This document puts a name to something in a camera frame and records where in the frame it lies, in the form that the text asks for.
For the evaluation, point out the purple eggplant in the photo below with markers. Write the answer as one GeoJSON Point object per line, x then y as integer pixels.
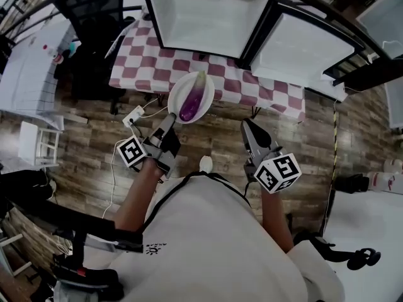
{"type": "Point", "coordinates": [192, 101]}

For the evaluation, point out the white power strip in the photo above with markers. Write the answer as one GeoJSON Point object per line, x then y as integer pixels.
{"type": "Point", "coordinates": [133, 115]}

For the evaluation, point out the white grid-pattern table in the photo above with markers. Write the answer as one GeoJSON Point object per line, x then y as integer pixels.
{"type": "Point", "coordinates": [28, 77]}

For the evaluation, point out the black mesh office chair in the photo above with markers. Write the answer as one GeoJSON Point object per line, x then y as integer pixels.
{"type": "Point", "coordinates": [91, 36]}

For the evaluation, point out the white panel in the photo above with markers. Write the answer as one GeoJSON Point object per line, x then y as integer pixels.
{"type": "Point", "coordinates": [396, 102]}
{"type": "Point", "coordinates": [384, 20]}

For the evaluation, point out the white stool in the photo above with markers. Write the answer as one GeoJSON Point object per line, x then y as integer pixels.
{"type": "Point", "coordinates": [31, 143]}

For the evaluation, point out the white bags with red print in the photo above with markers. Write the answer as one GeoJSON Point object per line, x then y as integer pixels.
{"type": "Point", "coordinates": [387, 176]}

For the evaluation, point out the person's right white shoe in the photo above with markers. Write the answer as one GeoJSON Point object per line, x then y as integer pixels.
{"type": "Point", "coordinates": [206, 164]}

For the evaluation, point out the person in white coat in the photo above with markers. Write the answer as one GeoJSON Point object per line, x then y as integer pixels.
{"type": "Point", "coordinates": [204, 247]}

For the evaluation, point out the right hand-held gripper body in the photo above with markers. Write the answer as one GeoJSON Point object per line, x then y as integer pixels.
{"type": "Point", "coordinates": [277, 171]}

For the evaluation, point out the person's left forearm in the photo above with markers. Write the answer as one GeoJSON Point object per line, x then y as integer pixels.
{"type": "Point", "coordinates": [135, 200]}

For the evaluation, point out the black bag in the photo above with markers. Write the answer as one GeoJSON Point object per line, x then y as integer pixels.
{"type": "Point", "coordinates": [351, 183]}

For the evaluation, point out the black table leg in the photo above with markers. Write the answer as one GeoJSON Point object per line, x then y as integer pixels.
{"type": "Point", "coordinates": [256, 112]}
{"type": "Point", "coordinates": [161, 99]}

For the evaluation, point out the red white checkered tablecloth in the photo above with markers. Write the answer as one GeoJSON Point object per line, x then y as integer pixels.
{"type": "Point", "coordinates": [151, 68]}

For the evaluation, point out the yellow black striped floor tape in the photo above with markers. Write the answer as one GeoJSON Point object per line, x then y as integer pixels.
{"type": "Point", "coordinates": [335, 143]}

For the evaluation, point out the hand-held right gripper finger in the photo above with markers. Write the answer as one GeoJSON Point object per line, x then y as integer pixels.
{"type": "Point", "coordinates": [274, 143]}
{"type": "Point", "coordinates": [249, 146]}

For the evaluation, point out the white plate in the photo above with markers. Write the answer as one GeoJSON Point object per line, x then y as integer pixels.
{"type": "Point", "coordinates": [179, 99]}

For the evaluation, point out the person's right forearm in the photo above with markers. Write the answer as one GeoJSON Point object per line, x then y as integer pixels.
{"type": "Point", "coordinates": [277, 222]}

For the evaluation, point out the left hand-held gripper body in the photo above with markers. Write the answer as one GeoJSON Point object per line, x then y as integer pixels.
{"type": "Point", "coordinates": [160, 154]}

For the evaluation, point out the black device with red button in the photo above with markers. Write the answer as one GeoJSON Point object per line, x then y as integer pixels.
{"type": "Point", "coordinates": [91, 278]}

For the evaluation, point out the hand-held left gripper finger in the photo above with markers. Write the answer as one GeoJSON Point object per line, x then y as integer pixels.
{"type": "Point", "coordinates": [168, 124]}

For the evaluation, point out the black white mini refrigerator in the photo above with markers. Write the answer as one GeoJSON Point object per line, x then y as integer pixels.
{"type": "Point", "coordinates": [204, 14]}

